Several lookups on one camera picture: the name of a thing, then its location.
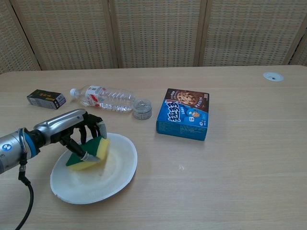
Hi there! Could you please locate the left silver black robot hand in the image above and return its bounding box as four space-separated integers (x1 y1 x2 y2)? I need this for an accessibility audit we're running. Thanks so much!
26 109 108 163

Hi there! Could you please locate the blue brown cookie box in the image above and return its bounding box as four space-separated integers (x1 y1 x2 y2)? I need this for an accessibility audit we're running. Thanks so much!
155 88 211 141

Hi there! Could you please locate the small black gold-print box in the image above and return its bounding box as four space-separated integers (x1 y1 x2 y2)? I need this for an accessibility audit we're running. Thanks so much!
26 89 67 110

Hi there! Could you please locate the white round plate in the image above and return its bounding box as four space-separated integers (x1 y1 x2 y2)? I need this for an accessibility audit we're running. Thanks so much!
50 132 139 205

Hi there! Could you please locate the small round clear tin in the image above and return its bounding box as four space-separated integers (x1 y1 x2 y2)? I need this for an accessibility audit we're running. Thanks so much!
132 99 153 120

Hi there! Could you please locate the clear plastic water bottle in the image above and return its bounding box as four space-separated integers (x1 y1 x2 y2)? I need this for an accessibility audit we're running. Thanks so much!
70 85 137 113

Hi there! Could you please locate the white round table grommet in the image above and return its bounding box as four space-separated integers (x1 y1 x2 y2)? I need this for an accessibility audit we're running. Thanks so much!
263 71 284 83

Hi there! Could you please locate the woven wood-framed screen panel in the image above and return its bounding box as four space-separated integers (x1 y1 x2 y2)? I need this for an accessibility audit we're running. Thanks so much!
286 33 307 67
107 0 208 69
0 0 43 75
198 0 307 67
8 0 119 71

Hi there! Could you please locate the yellow green sponge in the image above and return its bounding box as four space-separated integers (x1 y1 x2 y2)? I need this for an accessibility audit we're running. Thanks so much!
66 137 111 172

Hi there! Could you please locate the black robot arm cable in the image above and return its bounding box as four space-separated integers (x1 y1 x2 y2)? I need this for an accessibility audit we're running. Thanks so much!
13 162 35 230

